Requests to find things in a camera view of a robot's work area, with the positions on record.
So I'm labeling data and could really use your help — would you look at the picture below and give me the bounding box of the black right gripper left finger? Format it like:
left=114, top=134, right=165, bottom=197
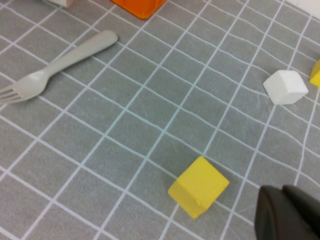
left=254, top=185, right=302, bottom=240

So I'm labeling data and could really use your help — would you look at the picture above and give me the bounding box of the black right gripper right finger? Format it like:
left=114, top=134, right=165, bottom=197
left=283, top=184, right=320, bottom=240

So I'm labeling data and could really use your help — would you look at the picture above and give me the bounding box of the orange plastic cutlery holder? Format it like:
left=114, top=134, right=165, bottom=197
left=109, top=0, right=167, bottom=20

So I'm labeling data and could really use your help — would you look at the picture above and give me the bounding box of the yellow cube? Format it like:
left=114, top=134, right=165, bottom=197
left=309, top=59, right=320, bottom=88
left=167, top=156, right=230, bottom=220

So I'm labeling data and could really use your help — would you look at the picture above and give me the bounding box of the white cube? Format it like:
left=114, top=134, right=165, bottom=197
left=262, top=69, right=309, bottom=105

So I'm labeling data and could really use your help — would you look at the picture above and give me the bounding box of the grey checked tablecloth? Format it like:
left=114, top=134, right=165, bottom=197
left=0, top=0, right=320, bottom=240

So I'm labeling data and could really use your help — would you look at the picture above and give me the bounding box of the grey plastic fork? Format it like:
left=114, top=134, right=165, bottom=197
left=0, top=29, right=119, bottom=104

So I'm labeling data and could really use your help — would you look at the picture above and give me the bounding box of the white power adapter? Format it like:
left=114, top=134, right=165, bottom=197
left=47, top=0, right=75, bottom=8

